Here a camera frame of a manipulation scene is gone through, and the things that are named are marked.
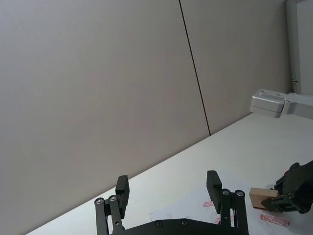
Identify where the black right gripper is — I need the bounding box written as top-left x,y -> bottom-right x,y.
260,160 -> 313,216

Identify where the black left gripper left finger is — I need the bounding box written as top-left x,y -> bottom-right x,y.
94,175 -> 131,235

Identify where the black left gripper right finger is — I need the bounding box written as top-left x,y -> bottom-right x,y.
206,170 -> 249,235

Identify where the small wooden block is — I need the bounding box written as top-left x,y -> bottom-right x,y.
249,188 -> 280,210

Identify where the long red sticker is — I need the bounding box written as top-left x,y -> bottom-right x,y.
260,213 -> 291,227

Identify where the grey door frame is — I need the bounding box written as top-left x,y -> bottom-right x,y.
285,0 -> 313,95

